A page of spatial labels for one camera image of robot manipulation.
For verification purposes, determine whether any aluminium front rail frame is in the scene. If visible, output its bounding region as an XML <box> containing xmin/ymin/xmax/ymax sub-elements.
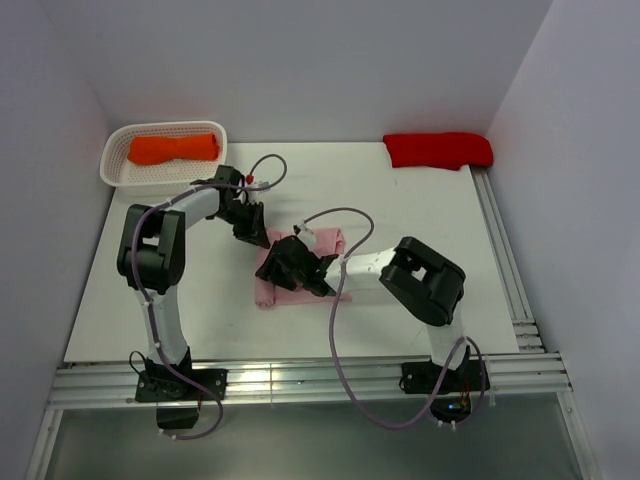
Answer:
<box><xmin>26</xmin><ymin>352</ymin><xmax>601</xmax><ymax>479</ymax></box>

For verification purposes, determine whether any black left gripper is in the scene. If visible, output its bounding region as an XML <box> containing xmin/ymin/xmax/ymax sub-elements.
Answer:
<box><xmin>215</xmin><ymin>201</ymin><xmax>269</xmax><ymax>249</ymax></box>

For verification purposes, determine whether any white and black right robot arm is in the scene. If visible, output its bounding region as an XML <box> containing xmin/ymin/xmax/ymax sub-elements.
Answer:
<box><xmin>256</xmin><ymin>235</ymin><xmax>469</xmax><ymax>390</ymax></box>

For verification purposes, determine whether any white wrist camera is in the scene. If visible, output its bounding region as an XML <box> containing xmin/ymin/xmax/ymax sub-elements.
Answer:
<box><xmin>293</xmin><ymin>222</ymin><xmax>317</xmax><ymax>250</ymax></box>
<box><xmin>250</xmin><ymin>181</ymin><xmax>271</xmax><ymax>194</ymax></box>

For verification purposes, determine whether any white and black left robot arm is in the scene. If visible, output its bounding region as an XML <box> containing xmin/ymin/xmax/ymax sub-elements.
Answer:
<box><xmin>116</xmin><ymin>166</ymin><xmax>270</xmax><ymax>401</ymax></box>

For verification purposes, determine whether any white perforated plastic basket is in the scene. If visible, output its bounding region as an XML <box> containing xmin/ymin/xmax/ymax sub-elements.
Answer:
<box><xmin>100</xmin><ymin>121</ymin><xmax>227</xmax><ymax>195</ymax></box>

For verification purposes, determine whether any aluminium right side rail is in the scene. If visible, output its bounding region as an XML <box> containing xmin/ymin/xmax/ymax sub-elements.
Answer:
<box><xmin>471</xmin><ymin>167</ymin><xmax>547</xmax><ymax>353</ymax></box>

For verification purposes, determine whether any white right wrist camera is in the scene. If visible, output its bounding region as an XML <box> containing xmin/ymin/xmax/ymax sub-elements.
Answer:
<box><xmin>293</xmin><ymin>222</ymin><xmax>317</xmax><ymax>250</ymax></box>

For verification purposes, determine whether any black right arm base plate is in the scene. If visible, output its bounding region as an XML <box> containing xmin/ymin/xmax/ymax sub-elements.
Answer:
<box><xmin>399</xmin><ymin>359</ymin><xmax>491</xmax><ymax>395</ymax></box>

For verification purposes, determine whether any folded red t shirt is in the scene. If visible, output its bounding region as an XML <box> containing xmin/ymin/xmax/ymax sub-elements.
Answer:
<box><xmin>383</xmin><ymin>132</ymin><xmax>494</xmax><ymax>171</ymax></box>

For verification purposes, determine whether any pink t shirt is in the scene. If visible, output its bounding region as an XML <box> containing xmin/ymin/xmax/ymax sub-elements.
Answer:
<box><xmin>254</xmin><ymin>227</ymin><xmax>345</xmax><ymax>309</ymax></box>

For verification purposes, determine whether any rolled orange t shirt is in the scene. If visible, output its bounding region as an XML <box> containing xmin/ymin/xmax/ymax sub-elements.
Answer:
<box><xmin>127</xmin><ymin>134</ymin><xmax>221</xmax><ymax>166</ymax></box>

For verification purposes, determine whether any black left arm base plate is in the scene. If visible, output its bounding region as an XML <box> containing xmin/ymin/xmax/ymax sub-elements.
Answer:
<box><xmin>134</xmin><ymin>369</ymin><xmax>228</xmax><ymax>403</ymax></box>

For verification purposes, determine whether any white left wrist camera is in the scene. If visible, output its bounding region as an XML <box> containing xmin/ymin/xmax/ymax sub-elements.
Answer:
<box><xmin>250</xmin><ymin>181</ymin><xmax>271</xmax><ymax>194</ymax></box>

